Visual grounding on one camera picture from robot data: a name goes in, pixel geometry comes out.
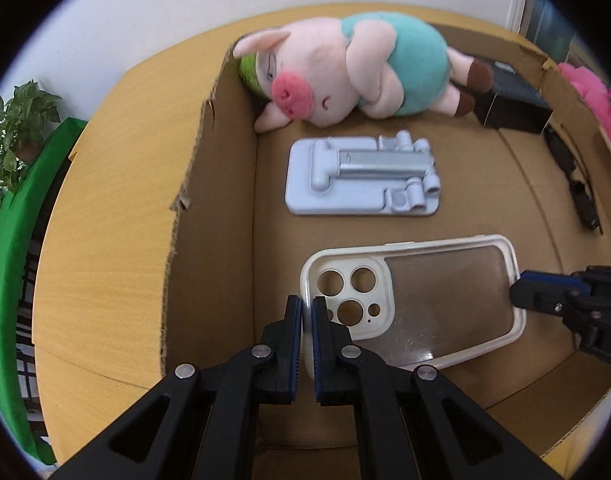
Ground green covered side table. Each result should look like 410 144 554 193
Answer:
0 118 87 465

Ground black sunglasses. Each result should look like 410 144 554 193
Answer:
543 126 603 233

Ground pig plush teal shirt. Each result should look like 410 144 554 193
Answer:
232 12 493 133

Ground pink bear plush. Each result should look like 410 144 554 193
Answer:
558 63 611 144

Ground potted green plant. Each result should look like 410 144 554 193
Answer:
0 80 61 206

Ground cardboard box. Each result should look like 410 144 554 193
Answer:
160 26 611 478

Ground white clear phone case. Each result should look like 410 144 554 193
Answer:
300 234 526 370

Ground black box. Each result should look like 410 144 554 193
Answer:
473 60 553 134

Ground grey folding phone stand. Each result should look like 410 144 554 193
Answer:
284 130 441 217

